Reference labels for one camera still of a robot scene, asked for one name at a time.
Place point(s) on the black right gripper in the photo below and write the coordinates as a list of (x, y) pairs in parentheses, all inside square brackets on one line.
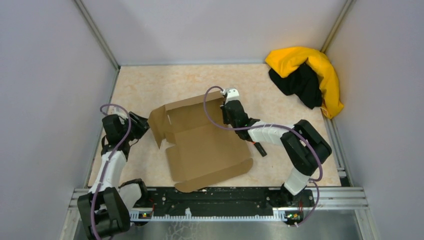
[(225, 121)]

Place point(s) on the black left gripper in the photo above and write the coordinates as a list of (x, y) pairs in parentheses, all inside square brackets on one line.
[(142, 124)]

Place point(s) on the brown cardboard box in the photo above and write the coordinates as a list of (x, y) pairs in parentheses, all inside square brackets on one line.
[(201, 154)]

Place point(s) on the orange black marker pen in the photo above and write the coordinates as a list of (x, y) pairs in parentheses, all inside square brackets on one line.
[(260, 149)]

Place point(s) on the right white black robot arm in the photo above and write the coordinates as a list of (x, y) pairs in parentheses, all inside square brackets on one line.
[(305, 147)]

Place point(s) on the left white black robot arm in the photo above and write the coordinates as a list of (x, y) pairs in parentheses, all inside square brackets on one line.
[(109, 185)]

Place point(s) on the yellow cloth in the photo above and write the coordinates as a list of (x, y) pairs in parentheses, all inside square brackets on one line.
[(286, 60)]

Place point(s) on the black cloth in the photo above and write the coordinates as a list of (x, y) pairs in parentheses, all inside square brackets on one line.
[(303, 82)]

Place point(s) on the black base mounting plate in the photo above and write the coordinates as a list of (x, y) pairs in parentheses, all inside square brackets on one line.
[(222, 201)]

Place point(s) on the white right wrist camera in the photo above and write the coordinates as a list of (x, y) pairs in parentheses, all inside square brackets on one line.
[(231, 94)]

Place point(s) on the aluminium frame rail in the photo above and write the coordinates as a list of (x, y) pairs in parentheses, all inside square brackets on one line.
[(327, 198)]

